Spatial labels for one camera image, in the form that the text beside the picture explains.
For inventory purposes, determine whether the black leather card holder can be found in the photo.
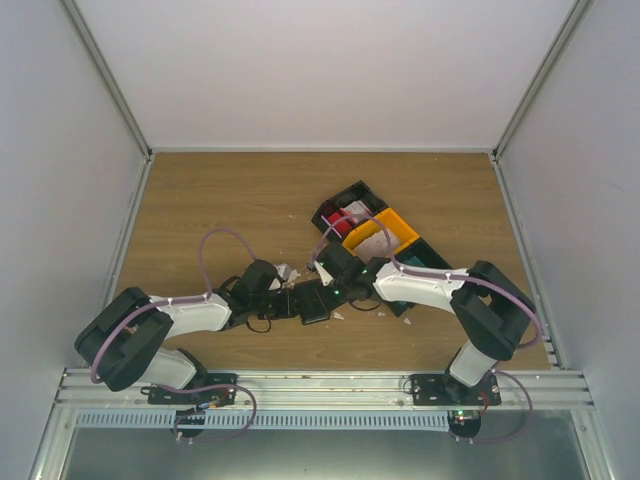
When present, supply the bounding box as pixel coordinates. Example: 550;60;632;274
294;280;330;325

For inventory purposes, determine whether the red white cards stack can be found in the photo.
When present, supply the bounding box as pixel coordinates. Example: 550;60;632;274
320;200;371;239

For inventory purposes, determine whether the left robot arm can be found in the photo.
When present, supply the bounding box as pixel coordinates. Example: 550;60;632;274
74;260;298;404

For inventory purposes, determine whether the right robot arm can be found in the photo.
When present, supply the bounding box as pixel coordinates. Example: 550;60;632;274
311;242;542;405

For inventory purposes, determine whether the white pink cards stack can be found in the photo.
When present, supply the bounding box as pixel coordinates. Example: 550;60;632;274
354;231;402;263

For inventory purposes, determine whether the teal cards stack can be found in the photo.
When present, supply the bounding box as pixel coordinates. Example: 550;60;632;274
401;255;427;268

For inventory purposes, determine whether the black bin right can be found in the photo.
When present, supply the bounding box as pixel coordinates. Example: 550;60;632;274
385;238;451;317

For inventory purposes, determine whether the black bin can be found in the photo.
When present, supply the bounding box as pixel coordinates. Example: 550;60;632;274
385;238;451;317
311;180;388;233

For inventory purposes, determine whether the orange bin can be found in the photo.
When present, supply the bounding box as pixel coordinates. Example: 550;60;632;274
342;208;419;256

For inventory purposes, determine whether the black bin left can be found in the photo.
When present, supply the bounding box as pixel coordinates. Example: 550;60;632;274
311;180;388;233

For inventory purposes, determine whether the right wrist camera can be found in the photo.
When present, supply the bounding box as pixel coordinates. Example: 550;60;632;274
309;260;334;287

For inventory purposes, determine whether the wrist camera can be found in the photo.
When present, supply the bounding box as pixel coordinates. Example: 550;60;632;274
269;264;299;290
309;260;334;287

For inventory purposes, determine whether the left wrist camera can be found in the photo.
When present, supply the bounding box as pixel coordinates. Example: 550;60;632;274
269;264;299;290

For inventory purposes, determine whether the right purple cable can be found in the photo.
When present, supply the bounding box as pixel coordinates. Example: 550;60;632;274
309;213;545;351

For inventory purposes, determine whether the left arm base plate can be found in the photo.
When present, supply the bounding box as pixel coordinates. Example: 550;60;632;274
140;373;238;407

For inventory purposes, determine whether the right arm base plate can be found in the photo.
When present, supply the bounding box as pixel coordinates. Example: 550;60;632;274
408;372;502;407

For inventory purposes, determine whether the grey cable duct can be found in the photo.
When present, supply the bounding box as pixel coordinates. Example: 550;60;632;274
76;409;449;432

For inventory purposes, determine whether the aluminium front rail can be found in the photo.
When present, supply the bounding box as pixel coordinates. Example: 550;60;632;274
55;369;594;411

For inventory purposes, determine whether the left frame post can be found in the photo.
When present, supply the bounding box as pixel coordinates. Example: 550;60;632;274
58;0;153;162

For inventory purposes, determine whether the frame post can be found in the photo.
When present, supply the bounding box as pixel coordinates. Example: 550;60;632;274
58;0;153;162
491;0;593;162

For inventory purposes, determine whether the right frame post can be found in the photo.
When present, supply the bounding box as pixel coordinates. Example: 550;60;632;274
491;0;593;162

